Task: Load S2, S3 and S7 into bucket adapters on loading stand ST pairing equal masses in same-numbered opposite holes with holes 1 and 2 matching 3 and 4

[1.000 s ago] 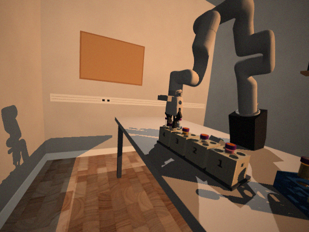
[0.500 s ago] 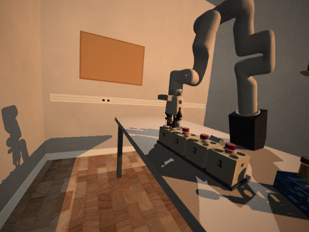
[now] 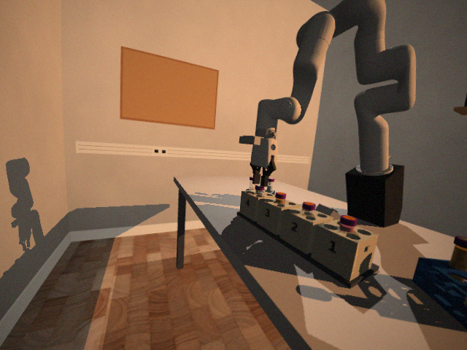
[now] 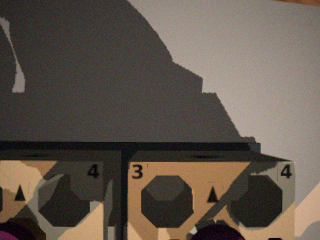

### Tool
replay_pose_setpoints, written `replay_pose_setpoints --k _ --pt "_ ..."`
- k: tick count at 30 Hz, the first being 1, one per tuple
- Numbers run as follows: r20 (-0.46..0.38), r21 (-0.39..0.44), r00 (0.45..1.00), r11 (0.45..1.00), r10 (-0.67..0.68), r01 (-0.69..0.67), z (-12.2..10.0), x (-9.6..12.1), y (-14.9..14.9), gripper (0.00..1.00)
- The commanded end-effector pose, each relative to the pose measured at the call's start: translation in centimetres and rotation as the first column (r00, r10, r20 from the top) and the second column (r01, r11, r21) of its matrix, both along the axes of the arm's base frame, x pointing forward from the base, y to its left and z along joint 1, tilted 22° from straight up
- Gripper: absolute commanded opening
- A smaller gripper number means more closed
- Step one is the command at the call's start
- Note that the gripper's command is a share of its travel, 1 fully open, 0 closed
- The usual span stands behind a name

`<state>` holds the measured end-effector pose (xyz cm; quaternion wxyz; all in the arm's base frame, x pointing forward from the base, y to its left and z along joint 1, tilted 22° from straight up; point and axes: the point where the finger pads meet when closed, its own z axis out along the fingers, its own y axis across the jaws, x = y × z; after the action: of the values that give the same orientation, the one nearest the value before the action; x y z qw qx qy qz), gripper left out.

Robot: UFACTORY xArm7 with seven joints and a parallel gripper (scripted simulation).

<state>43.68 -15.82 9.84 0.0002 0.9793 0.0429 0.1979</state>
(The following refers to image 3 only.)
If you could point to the tan bucket adapter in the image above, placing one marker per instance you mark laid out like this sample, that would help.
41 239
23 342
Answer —
348 257
250 201
270 213
298 231

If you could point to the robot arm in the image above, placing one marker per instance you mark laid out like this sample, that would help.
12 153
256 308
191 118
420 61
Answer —
373 64

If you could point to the blue tube rack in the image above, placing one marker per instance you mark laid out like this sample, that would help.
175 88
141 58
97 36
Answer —
427 278

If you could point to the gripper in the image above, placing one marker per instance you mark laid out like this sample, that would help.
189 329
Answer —
261 155

